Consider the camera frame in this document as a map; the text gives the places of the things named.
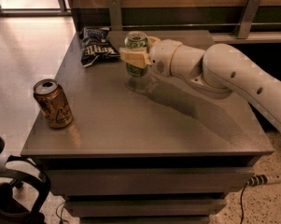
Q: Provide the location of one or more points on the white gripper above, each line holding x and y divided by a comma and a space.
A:
160, 57

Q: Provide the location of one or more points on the green soda can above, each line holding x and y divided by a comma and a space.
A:
135, 40

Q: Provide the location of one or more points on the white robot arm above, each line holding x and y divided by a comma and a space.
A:
215, 72

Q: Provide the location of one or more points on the orange soda can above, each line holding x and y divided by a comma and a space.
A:
53, 103

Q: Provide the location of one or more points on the blue kettle chips bag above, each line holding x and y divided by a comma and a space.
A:
96, 46

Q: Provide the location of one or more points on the grey drawer cabinet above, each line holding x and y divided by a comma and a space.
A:
148, 150

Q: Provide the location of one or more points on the white power strip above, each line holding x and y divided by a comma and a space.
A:
259, 180

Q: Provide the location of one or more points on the left metal rail bracket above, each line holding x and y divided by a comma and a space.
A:
115, 14

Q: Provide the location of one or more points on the metal rail bracket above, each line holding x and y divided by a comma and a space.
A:
115, 14
243, 27

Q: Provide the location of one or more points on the right metal rail bracket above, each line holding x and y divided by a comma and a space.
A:
243, 27

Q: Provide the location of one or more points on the thin metal rail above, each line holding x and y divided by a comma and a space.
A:
207, 26

